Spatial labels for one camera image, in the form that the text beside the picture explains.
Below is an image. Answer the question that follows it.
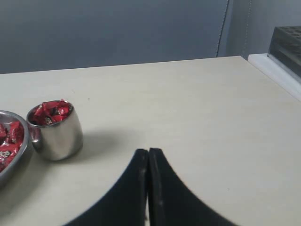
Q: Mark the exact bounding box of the pile of red candies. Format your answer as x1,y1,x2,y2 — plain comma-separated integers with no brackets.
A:
0,121,24,172

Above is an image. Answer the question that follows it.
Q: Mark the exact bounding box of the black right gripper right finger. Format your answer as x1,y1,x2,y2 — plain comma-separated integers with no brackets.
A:
148,148,235,226

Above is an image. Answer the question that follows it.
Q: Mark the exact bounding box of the red candy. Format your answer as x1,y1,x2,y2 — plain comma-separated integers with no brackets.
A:
29,99,73,126

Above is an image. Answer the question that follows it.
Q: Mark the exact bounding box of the black perforated rack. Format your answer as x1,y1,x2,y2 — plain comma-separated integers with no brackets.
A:
268,25,301,78

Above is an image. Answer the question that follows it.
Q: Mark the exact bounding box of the steel cup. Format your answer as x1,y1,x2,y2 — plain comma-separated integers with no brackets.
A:
26,101,83,161

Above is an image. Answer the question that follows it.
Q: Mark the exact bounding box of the steel bowl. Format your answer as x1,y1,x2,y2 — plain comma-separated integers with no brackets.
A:
0,110,33,187

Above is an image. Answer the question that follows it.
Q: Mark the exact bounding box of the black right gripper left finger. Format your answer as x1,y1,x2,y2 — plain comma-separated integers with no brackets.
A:
67,149,148,226

